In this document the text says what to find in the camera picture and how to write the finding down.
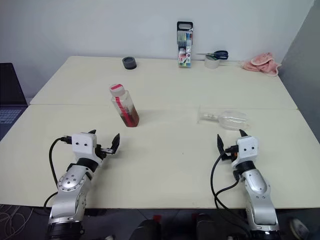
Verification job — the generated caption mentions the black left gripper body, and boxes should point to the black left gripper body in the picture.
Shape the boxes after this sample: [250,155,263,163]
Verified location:
[96,144,114,161]

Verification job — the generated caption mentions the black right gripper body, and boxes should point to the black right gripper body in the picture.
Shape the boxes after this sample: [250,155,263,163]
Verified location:
[221,151,238,162]

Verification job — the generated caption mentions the clear wine glass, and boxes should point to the clear wine glass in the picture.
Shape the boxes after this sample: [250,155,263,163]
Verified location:
[197,104,252,131]

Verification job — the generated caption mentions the bottle with red liquid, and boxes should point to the bottle with red liquid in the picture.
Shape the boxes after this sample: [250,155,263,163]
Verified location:
[110,90,140,128]

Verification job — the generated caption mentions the pink cloth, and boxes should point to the pink cloth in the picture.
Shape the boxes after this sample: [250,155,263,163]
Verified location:
[240,51,283,78]

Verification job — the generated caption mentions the black round cap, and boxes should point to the black round cap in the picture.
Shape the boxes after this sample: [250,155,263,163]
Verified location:
[122,56,138,71]

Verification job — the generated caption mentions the white tape roll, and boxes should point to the white tape roll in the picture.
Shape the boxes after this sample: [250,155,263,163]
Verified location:
[204,54,221,69]

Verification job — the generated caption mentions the dark rounded shape red tab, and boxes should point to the dark rounded shape red tab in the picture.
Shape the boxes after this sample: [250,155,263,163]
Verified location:
[129,214,162,240]

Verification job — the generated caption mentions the dark laptop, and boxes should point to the dark laptop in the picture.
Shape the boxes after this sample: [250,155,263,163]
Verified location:
[0,62,28,142]

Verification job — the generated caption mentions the grey sneaker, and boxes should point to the grey sneaker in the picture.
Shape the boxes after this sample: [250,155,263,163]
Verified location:
[289,217,311,240]

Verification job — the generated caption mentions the marker pen pack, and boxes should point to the marker pen pack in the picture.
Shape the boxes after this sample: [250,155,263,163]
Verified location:
[176,21,194,69]

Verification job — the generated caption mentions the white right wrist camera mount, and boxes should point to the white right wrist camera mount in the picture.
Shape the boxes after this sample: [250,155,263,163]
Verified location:
[231,136,260,169]

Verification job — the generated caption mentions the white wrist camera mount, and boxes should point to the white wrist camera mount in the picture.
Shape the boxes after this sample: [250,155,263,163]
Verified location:
[71,132,105,168]
[231,136,260,169]

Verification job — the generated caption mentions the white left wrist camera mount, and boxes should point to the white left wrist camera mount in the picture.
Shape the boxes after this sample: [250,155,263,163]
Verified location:
[71,132,105,168]

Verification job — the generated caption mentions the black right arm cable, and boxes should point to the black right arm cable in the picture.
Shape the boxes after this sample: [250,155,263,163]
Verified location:
[210,146,245,213]

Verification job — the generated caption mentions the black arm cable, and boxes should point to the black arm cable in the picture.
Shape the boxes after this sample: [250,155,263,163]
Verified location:
[210,146,245,213]
[43,135,73,211]

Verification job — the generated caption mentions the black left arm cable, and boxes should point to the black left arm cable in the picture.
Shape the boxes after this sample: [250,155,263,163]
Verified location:
[43,135,73,211]

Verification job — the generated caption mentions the blue handled scissors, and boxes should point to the blue handled scissors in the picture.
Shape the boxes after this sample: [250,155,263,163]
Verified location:
[195,50,230,61]

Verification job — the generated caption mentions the white floor cords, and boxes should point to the white floor cords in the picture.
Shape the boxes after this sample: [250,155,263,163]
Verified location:
[0,206,34,240]

